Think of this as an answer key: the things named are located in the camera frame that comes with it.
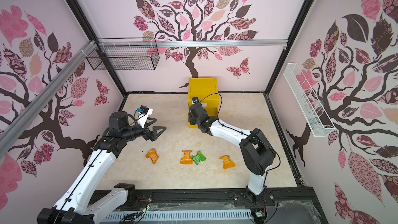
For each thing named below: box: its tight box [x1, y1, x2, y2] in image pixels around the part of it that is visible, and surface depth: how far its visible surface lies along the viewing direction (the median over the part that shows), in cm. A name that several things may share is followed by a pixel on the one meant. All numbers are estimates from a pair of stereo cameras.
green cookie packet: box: [191, 150, 207, 166], surface depth 88 cm
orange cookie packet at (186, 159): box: [180, 149, 193, 165], surface depth 87 cm
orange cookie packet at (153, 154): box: [145, 148, 160, 164], surface depth 89 cm
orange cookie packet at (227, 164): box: [219, 155, 236, 170], surface depth 86 cm
